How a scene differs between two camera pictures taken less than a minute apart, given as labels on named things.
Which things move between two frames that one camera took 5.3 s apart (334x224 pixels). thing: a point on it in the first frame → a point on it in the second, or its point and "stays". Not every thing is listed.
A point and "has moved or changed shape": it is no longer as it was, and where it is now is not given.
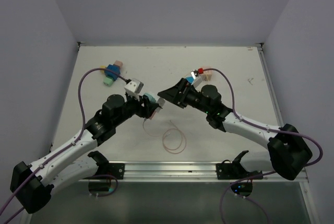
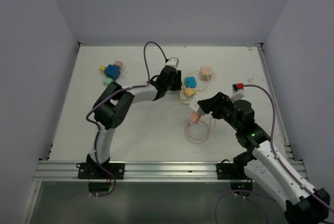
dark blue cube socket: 115,68 stays
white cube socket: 160,101 has moved or changed shape
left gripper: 149,107 → 178,83
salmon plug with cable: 153,115 → 195,116
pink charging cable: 150,134 → 201,140
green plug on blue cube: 108,81 stays
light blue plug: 190,79 stays
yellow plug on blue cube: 102,71 stays
